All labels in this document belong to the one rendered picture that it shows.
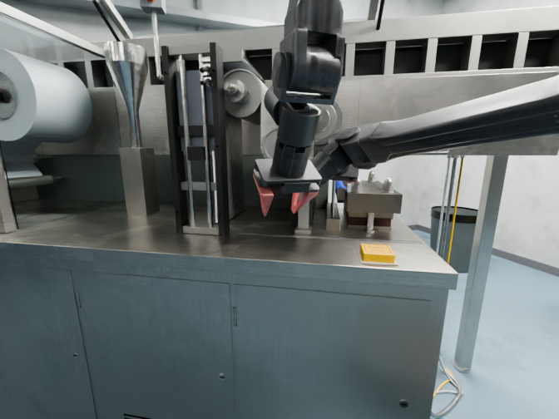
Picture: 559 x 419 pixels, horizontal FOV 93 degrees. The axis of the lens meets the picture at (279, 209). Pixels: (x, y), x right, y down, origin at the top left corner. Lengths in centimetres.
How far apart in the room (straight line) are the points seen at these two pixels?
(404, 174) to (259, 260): 367
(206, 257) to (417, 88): 101
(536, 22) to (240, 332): 145
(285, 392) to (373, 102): 107
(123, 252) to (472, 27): 140
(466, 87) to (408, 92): 21
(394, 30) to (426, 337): 108
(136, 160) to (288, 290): 78
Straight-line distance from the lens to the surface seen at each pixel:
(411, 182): 431
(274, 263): 65
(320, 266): 64
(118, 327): 100
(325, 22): 39
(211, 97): 86
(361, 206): 87
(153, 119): 146
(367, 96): 124
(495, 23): 142
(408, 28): 133
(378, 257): 67
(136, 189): 121
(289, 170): 43
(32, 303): 118
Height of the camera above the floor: 115
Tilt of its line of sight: 12 degrees down
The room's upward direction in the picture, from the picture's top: straight up
